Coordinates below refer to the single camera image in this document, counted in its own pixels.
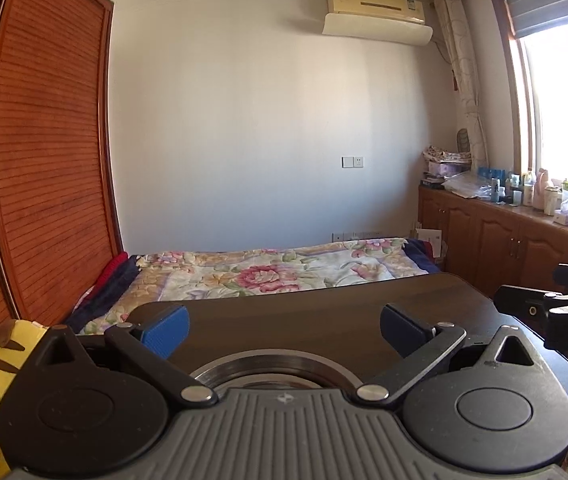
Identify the dark blue cloth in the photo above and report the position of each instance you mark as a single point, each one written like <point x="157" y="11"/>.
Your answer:
<point x="421" y="260"/>

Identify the red and navy cushion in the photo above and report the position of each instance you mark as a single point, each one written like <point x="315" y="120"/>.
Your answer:
<point x="111" y="270"/>

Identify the row of bottles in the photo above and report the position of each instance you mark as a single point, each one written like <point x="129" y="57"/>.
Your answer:
<point x="529" y="190"/>

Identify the wall air conditioner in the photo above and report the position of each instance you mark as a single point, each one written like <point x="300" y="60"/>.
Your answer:
<point x="374" y="10"/>

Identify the window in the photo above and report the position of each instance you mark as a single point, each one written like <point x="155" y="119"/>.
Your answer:
<point x="564" y="105"/>

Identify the dark blue garment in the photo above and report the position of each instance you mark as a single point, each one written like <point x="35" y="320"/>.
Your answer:
<point x="106" y="300"/>

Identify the clear plastic bag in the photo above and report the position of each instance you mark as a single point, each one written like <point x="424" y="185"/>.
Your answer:
<point x="466" y="185"/>

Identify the wall socket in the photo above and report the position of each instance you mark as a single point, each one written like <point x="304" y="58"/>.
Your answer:
<point x="352" y="162"/>

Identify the white paper bag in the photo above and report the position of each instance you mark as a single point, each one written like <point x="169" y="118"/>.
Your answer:
<point x="429" y="240"/>

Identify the wooden slatted wardrobe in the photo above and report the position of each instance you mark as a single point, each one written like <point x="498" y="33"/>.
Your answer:
<point x="49" y="135"/>

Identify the wooden cabinet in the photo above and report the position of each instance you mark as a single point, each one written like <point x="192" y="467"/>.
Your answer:
<point x="499" y="240"/>

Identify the low wall sockets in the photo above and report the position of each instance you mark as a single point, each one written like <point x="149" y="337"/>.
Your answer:
<point x="359" y="235"/>

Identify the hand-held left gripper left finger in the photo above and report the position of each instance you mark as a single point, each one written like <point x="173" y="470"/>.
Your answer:
<point x="166" y="331"/>

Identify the floral blanket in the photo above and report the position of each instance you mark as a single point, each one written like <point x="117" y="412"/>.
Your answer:
<point x="264" y="275"/>

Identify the large steel bowl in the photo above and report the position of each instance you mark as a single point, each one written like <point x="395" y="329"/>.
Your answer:
<point x="264" y="360"/>

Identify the brown woven fan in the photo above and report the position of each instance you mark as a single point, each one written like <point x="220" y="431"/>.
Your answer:
<point x="463" y="140"/>

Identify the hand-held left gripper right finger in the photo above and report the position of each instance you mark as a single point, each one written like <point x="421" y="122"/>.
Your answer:
<point x="404" y="332"/>

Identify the pile of boxes and cloth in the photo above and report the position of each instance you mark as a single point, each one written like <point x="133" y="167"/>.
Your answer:
<point x="444" y="165"/>

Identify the white tissue box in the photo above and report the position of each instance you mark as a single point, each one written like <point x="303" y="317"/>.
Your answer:
<point x="567" y="216"/>

